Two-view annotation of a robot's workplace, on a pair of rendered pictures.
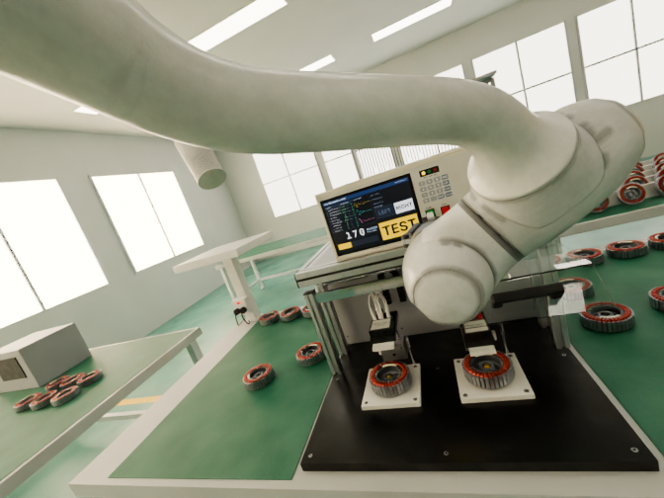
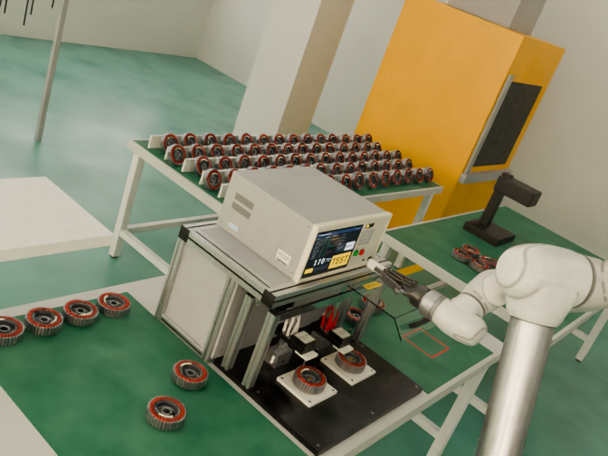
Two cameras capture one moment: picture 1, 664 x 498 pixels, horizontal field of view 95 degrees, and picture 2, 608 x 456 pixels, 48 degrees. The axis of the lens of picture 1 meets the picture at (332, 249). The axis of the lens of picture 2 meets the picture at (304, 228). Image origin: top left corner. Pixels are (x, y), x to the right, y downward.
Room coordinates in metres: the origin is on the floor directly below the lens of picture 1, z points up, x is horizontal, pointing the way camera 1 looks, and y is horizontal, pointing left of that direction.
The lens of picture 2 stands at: (0.49, 1.86, 2.07)
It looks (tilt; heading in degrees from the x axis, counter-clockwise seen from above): 22 degrees down; 283
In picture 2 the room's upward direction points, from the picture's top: 21 degrees clockwise
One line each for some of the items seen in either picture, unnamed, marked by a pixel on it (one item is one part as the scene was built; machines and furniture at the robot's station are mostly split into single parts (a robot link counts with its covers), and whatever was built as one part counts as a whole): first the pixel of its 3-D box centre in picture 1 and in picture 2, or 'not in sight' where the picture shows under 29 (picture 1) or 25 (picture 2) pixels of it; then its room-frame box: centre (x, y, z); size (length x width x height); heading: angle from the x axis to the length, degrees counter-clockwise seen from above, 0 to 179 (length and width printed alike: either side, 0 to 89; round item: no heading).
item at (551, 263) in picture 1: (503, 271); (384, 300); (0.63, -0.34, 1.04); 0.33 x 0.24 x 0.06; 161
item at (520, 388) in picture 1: (489, 376); (347, 365); (0.65, -0.27, 0.78); 0.15 x 0.15 x 0.01; 71
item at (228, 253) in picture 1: (241, 289); (2, 282); (1.54, 0.51, 0.98); 0.37 x 0.35 x 0.46; 71
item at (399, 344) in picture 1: (393, 347); (279, 355); (0.86, -0.09, 0.80); 0.07 x 0.05 x 0.06; 71
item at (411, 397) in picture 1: (392, 385); (307, 385); (0.73, -0.04, 0.78); 0.15 x 0.15 x 0.01; 71
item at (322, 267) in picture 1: (409, 235); (291, 250); (0.99, -0.26, 1.09); 0.68 x 0.44 x 0.05; 71
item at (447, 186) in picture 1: (402, 199); (305, 218); (0.99, -0.27, 1.22); 0.44 x 0.39 x 0.20; 71
